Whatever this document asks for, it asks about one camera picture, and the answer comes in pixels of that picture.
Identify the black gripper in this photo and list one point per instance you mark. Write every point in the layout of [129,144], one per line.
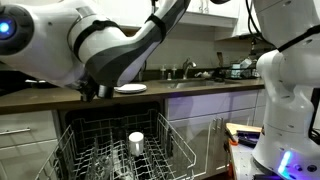
[89,90]

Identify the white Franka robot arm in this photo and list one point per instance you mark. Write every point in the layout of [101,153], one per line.
[283,83]

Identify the large white plate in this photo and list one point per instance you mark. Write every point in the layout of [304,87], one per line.
[131,88]

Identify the black frying pan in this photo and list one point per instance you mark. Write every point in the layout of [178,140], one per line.
[40,83]

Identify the white mug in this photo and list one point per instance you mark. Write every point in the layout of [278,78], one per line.
[136,143]

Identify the clear soap bottle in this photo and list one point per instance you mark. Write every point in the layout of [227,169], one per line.
[174,72]
[162,73]

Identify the clear drinking glass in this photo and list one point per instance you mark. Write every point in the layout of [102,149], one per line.
[104,165]

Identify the gray drawer cabinet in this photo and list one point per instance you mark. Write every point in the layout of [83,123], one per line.
[26,153]

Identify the chrome faucet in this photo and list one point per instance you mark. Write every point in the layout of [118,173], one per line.
[186,66]

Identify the steel kitchen sink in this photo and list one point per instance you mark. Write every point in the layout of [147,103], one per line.
[193,83]

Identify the gray lower door cabinet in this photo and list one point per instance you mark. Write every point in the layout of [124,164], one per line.
[200,110]

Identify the white upper cabinet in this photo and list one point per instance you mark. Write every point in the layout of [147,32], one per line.
[213,13]

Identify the black dish drying rack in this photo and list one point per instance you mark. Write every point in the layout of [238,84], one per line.
[240,71]

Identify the wooden board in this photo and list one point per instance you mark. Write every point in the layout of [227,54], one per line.
[243,127]

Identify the robot mounting table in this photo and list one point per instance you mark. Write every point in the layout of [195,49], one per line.
[243,160]

